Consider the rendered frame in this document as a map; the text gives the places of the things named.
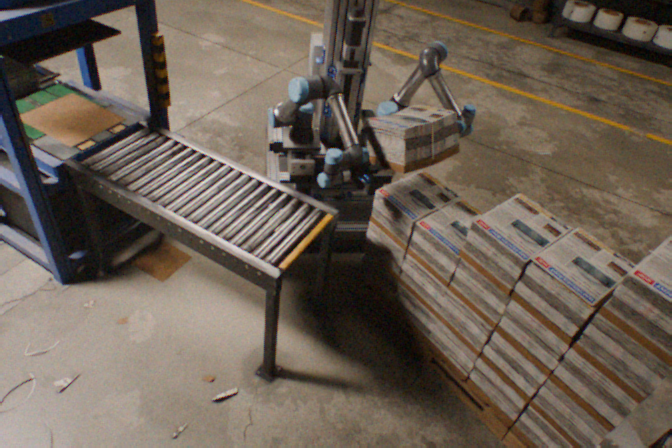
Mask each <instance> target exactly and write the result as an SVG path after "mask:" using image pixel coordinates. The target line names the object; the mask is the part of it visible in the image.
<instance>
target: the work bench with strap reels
mask: <svg viewBox="0 0 672 448"><path fill-rule="evenodd" d="M654 1H658V2H662V3H666V4H670V5H672V0H654ZM595 9H596V7H595V6H593V5H592V4H590V3H587V2H584V1H579V0H563V2H562V5H561V7H560V10H559V12H558V15H557V17H556V20H555V22H554V25H553V27H552V30H551V32H550V34H549V36H547V38H550V39H553V38H554V37H553V35H554V32H555V30H556V27H558V28H560V27H561V26H560V25H562V26H566V27H569V28H573V29H576V30H580V31H584V32H587V33H591V34H594V35H598V36H601V37H605V38H608V39H612V40H615V41H619V42H622V43H626V44H629V45H633V46H636V47H640V48H644V49H647V50H651V51H654V52H658V53H661V54H665V55H668V56H672V26H668V25H661V26H659V28H658V25H657V24H656V23H654V22H653V21H649V20H646V19H643V18H637V17H628V19H627V21H626V23H625V25H621V24H620V22H621V20H622V18H623V15H622V14H621V13H619V12H617V11H614V10H610V9H600V10H599V11H598V13H597V16H596V18H595V17H592V16H593V14H594V11H595ZM657 28H658V30H657ZM656 30H657V32H656ZM655 32H656V34H655Z"/></svg>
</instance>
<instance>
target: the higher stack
mask: <svg viewBox="0 0 672 448"><path fill-rule="evenodd" d="M649 251H650V252H651V253H652V254H650V255H649V256H647V257H646V256H645V257H646V258H645V257H644V258H645V259H644V258H643V260H642V261H641V262H640V263H639V264H638V265H636V266H635V267H634V268H633V269H632V270H631V271H630V272H629V273H628V274H627V275H626V276H625V278H624V279H623V280H621V282H620V284H619V285H618V286H617V288H616V289H615V291H614V294H613V296H612V297H611V298H610V299H609V300H608V301H607V302H606V303H605V304H604V307H605V308H607V309H608V310H610V311H611V312H612V313H614V314H615V315H616V316H618V317H619V318H620V319H622V320H623V321H624V322H626V323H627V324H628V325H630V326H631V327H632V328H634V329H635V330H636V331H638V332H639V333H641V334H642V335H643V336H645V337H646V338H647V339H649V340H650V341H651V342H653V343H654V344H656V345H657V346H658V347H660V348H661V349H662V350H664V351H665V352H667V353H668V354H669V355H671V356H672V235H671V236H670V237H669V238H668V239H666V240H665V241H664V242H663V243H662V244H661V245H660V246H658V247H657V248H656V249H655V250H654V251H651V250H649ZM576 343H577V344H579V345H580V346H581V347H582V348H584V349H585V350H586V351H587V352H588V353H590V354H591V355H592V356H593V357H595V358H596V359H597V360H598V361H599V362H601V363H602V364H603V365H604V366H605V367H607V368H608V369H609V370H610V371H612V372H613V373H614V374H615V375H616V376H618V377H619V378H620V379H621V380H623V381H624V382H625V383H626V384H628V385H629V386H630V387H631V388H633V389H634V390H635V391H636V392H638V393H639V394H640V395H641V396H643V397H644V398H645V397H646V396H649V395H651V393H654V392H655V391H656V390H657V388H658V387H659V386H660V384H661V383H662V382H663V381H664V380H665V379H666V378H667V376H669V374H671V373H672V368H671V367H670V366H668V365H667V364H666V363H664V362H663V361H662V360H660V359H659V358H658V357H656V356H655V355H653V354H652V353H651V352H649V351H648V350H647V349H645V348H644V347H643V346H641V345H640V344H639V343H637V342H636V341H635V340H633V339H632V338H631V337H629V336H628V335H627V334H625V333H624V332H623V331H621V330H620V329H619V328H617V327H616V326H615V325H613V324H612V323H611V322H609V321H608V320H606V319H605V318H604V317H602V316H601V315H600V314H598V313H597V314H596V315H595V318H594V319H593V320H592V321H591V323H590V324H589V325H588V327H587V328H586V330H585V331H584V332H583V335H581V338H580V339H579V340H578V341H577V342H576ZM564 356H566V357H565V358H564V360H563V361H562V362H561V363H560V364H559V365H558V367H557V368H556V369H555V370H554V371H555V372H554V373H553V375H554V376H555V377H557V378H558V379H559V380H560V381H561V382H562V383H564V384H565V385H566V386H567V387H568V388H569V389H571V390H572V391H573V392H574V393H575V394H576V395H578V396H579V397H580V398H581V399H582V400H583V401H585V402H586V403H587V404H588V405H589V406H590V407H591V408H592V409H594V410H595V411H596V412H597V413H598V414H599V415H600V416H602V417H603V418H604V419H605V420H606V421H607V422H608V423H609V424H611V425H612V426H613V427H614V428H615V427H617V425H618V424H619V423H620V422H621V421H622V420H623V419H624V418H626V417H627V416H628V415H629V414H630V413H631V412H632V411H633V410H634V408H635V407H636V406H637V405H638V403H637V402H636V401H635V400H634V399H632V398H631V397H630V396H629V395H627V394H626V393H625V392H624V391H623V390H621V389H620V388H619V387H618V386H617V385H615V384H614V383H613V382H612V381H610V380H609V379H608V378H607V377H606V376H604V375H603V374H602V373H601V372H599V371H598V370H597V369H596V368H595V367H593V366H592V365H591V364H590V363H589V362H587V361H586V360H585V359H584V358H582V357H581V356H580V355H579V354H578V353H576V352H575V351H574V350H573V349H571V348H570V349H569V350H568V352H567V353H566V354H565V355H564ZM533 401H534V402H535V403H536V404H537V405H538V406H539V407H540V408H541V409H542V410H543V411H544V412H545V413H546V414H548V415H549V416H550V417H551V418H552V419H553V420H554V421H555V422H556V423H557V424H558V425H559V426H560V427H561V428H562V429H563V430H564V431H565V432H566V433H568V434H569V435H570V436H571V437H572V438H573V439H574V440H575V441H576V442H577V443H578V444H579V445H580V446H581V447H583V448H596V447H597V446H598V445H599V443H600V442H601V441H602V440H603V439H604V437H605V436H606V435H607V434H608V433H609V432H608V431H607V430H606V429H605V428H604V427H603V426H601V425H600V424H599V423H598V422H597V421H596V420H595V419H593V418H592V417H591V416H590V415H589V414H588V413H587V412H585V411H584V410H583V409H582V408H581V407H580V406H579V405H578V404H576V403H575V402H574V401H573V400H572V399H571V398H570V397H568V396H567V395H566V394H565V393H564V392H563V391H562V390H560V389H559V388H558V387H557V386H556V385H555V384H554V383H552V382H551V381H550V380H549V379H547V380H546V382H545V383H544V384H543V386H542V387H541V389H540V391H539V392H538V394H537V395H536V397H535V398H534V399H533ZM515 425H516V426H517V427H518V428H519V429H520V430H521V431H522V432H523V433H524V434H525V435H526V436H527V437H528V438H529V439H530V440H531V441H532V442H533V443H534V444H535V445H536V446H537V447H538V448H574V447H573V446H572V445H571V444H570V443H569V442H568V441H567V440H566V439H565V438H563V437H562V436H561V435H560V434H559V433H558V432H557V431H556V430H555V429H554V428H553V427H552V426H551V425H550V424H549V423H548V422H547V421H546V420H544V419H543V418H542V417H541V416H540V415H539V414H538V413H537V412H536V411H535V410H534V409H533V408H532V407H531V406H529V407H528V409H527V410H526V411H525V412H524V413H523V414H522V416H521V417H520V418H519V419H518V420H517V422H516V423H515ZM502 442H503V443H504V444H505V445H506V446H507V447H508V448H531V447H530V446H529V445H528V444H527V443H526V442H525V441H524V440H523V439H522V438H521V437H520V436H519V435H518V434H517V433H516V432H515V431H514V430H513V429H512V428H511V429H510V430H509V432H508V433H507V435H506V436H505V437H504V439H503V440H502Z"/></svg>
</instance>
